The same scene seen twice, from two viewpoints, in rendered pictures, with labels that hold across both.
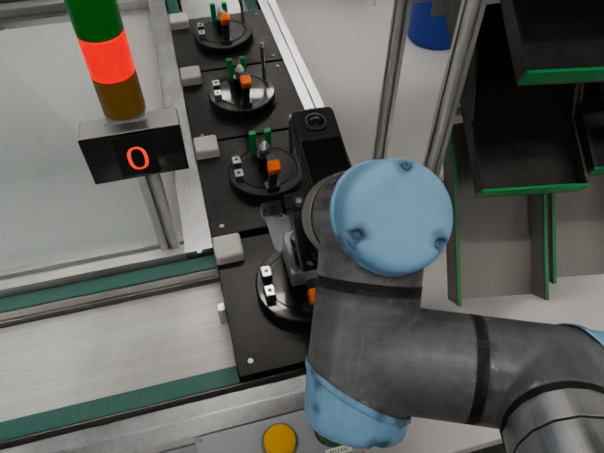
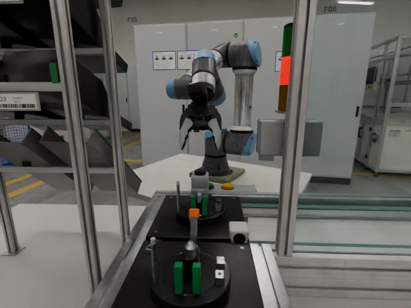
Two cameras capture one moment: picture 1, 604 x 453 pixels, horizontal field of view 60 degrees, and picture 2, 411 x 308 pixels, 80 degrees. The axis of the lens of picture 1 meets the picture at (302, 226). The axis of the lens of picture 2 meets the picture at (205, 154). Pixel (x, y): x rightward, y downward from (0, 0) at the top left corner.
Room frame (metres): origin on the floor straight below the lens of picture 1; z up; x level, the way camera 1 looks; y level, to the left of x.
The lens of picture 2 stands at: (1.04, 0.20, 1.30)
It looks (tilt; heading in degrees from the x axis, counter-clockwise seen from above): 14 degrees down; 197
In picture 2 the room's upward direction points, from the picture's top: straight up
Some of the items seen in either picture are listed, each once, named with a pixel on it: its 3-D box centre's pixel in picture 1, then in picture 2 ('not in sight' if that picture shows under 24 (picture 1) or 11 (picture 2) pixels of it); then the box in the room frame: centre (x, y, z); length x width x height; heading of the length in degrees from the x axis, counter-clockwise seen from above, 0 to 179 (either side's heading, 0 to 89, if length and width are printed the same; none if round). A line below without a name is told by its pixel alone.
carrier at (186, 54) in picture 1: (221, 22); not in sight; (1.17, 0.19, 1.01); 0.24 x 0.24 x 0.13; 15
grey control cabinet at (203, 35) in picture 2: not in sight; (211, 103); (-2.75, -0.87, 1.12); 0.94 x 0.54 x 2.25; 96
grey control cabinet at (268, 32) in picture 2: not in sight; (268, 104); (-2.85, -0.01, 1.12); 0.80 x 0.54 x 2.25; 96
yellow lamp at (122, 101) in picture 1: (119, 90); (292, 98); (0.52, 0.21, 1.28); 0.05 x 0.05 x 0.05
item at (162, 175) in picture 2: not in sight; (210, 179); (-0.14, -0.14, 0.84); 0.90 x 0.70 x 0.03; 76
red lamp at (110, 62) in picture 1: (106, 52); (293, 71); (0.52, 0.21, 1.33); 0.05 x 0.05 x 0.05
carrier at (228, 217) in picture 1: (265, 158); (190, 261); (0.70, 0.07, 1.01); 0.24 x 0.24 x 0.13; 15
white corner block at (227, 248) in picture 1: (228, 252); (238, 233); (0.52, 0.12, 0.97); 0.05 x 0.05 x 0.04; 15
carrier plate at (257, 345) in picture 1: (301, 290); (200, 216); (0.45, 0.00, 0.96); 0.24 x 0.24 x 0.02; 15
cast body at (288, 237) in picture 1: (299, 246); (199, 184); (0.46, 0.00, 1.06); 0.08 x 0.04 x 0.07; 15
